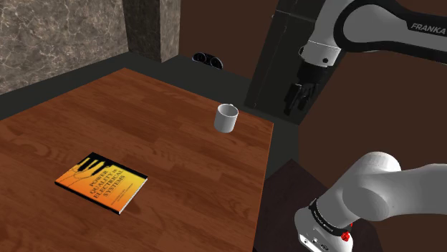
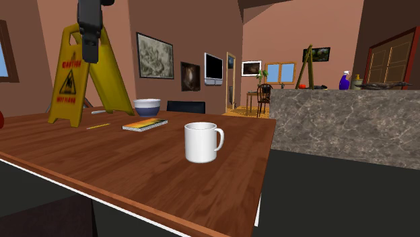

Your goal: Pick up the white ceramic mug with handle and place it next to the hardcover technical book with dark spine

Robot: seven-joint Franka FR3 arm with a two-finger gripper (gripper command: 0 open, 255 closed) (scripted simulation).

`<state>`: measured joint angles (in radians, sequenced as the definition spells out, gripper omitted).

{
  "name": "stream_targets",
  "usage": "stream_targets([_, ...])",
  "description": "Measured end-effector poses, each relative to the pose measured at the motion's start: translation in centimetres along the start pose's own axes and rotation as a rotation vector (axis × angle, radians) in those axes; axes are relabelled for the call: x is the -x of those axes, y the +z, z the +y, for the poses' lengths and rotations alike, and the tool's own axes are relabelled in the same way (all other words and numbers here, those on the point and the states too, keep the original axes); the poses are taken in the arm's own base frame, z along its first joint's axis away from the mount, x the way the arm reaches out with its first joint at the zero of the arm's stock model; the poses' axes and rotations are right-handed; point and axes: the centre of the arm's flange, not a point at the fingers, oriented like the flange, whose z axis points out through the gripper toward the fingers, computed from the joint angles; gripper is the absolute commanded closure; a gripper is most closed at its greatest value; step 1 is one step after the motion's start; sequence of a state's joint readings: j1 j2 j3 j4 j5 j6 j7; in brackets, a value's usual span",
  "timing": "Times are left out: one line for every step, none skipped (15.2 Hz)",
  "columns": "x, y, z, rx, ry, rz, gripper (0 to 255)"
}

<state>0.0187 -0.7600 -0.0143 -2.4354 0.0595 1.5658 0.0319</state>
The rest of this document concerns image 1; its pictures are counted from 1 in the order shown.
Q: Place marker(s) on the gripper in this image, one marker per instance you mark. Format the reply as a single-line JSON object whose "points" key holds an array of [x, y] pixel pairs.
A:
{"points": [[311, 72]]}

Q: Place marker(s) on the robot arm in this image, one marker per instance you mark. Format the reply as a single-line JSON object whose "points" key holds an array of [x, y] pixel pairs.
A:
{"points": [[377, 188]]}

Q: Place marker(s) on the tall dark cabinet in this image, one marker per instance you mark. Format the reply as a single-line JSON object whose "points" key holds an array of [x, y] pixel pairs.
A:
{"points": [[270, 59]]}

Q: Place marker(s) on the white cup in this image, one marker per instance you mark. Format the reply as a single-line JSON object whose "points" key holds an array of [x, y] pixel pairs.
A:
{"points": [[225, 119]]}

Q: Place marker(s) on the black round double object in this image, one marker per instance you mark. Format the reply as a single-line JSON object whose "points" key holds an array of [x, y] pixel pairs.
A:
{"points": [[208, 60]]}

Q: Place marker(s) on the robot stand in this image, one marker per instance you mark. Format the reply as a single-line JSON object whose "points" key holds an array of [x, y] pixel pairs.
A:
{"points": [[283, 199]]}

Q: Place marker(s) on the brown wooden table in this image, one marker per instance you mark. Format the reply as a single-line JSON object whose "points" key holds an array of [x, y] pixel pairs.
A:
{"points": [[164, 139]]}

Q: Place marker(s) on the orange and black book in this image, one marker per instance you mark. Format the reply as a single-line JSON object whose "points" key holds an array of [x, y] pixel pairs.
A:
{"points": [[101, 182]]}

